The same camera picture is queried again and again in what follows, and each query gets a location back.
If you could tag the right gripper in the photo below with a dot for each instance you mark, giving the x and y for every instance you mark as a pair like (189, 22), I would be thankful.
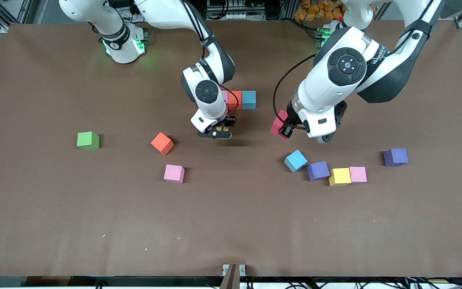
(229, 121)

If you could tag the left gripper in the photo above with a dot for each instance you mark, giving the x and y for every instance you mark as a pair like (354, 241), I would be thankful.
(289, 121)

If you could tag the red foam cube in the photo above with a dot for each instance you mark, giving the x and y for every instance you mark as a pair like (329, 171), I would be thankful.
(277, 126)

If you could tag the yellow foam cube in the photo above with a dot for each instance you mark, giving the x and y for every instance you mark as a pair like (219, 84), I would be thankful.
(219, 129)
(339, 176)

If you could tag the pink foam cube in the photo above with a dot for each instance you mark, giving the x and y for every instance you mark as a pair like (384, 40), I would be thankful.
(358, 174)
(225, 96)
(173, 173)

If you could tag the blue foam cube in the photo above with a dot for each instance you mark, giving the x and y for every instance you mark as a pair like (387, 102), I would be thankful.
(295, 161)
(249, 100)

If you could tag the orange foam cube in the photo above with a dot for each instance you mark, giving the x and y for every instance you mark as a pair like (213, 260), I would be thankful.
(162, 143)
(234, 97)

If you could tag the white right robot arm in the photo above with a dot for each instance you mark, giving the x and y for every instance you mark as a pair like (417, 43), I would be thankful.
(211, 106)

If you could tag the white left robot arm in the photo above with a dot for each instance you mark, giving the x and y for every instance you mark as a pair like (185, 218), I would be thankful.
(319, 90)

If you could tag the purple foam cube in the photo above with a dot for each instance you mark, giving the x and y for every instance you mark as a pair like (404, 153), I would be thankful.
(318, 171)
(395, 157)

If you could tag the brown table cover sheet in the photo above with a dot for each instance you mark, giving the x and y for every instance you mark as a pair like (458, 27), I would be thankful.
(231, 220)

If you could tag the white power strip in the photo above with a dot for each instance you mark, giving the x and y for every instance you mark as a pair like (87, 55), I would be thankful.
(235, 16)

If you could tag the green foam cube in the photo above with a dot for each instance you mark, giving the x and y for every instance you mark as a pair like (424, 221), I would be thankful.
(88, 141)

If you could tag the orange objects pile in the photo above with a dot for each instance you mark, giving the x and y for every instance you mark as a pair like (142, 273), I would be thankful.
(311, 12)

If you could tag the metal table edge bracket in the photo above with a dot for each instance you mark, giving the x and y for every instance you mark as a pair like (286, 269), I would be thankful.
(225, 268)

